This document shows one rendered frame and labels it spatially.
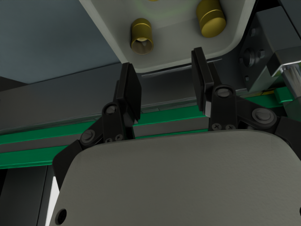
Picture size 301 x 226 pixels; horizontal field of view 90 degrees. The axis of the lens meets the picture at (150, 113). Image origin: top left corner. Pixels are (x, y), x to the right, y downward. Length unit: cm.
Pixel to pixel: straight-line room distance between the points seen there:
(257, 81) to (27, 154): 49
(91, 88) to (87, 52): 8
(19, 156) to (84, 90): 22
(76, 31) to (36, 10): 6
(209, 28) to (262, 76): 10
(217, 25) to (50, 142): 41
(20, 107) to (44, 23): 25
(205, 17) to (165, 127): 19
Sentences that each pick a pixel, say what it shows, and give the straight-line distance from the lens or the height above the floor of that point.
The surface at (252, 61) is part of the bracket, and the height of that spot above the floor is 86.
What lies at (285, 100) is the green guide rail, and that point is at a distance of 32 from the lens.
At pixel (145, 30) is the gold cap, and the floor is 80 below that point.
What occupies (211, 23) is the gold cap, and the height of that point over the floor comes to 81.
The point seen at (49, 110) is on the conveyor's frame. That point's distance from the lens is 44.
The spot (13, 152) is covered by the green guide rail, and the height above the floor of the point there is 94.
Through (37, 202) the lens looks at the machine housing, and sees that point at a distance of 72.
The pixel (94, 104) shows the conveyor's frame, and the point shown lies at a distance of 36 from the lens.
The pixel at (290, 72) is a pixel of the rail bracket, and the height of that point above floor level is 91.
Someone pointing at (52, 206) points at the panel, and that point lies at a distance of 64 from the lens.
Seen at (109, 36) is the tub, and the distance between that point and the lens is 22.
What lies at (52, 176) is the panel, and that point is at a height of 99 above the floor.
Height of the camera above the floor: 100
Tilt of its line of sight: 21 degrees down
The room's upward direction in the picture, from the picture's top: 177 degrees clockwise
